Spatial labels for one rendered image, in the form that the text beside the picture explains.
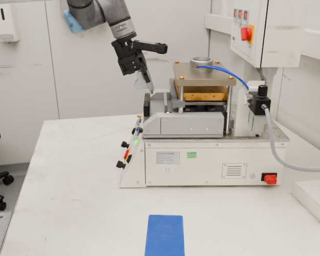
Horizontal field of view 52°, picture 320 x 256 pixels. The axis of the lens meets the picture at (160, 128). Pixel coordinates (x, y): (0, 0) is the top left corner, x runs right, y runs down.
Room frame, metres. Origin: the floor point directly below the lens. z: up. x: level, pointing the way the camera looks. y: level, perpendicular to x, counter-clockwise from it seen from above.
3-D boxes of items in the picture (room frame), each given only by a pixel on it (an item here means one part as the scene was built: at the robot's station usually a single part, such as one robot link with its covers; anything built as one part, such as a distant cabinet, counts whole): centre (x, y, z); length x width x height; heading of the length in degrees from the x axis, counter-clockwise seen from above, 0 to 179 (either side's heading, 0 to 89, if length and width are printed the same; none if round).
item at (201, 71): (1.08, -0.17, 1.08); 0.31 x 0.24 x 0.13; 0
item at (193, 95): (1.09, -0.14, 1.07); 0.22 x 0.17 x 0.10; 0
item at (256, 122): (0.88, -0.27, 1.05); 0.15 x 0.05 x 0.15; 0
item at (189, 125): (0.96, -0.06, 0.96); 0.26 x 0.05 x 0.07; 90
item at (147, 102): (1.10, 0.05, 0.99); 0.15 x 0.02 x 0.04; 0
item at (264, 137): (1.10, -0.17, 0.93); 0.46 x 0.35 x 0.01; 90
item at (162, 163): (1.08, -0.13, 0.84); 0.53 x 0.37 x 0.17; 90
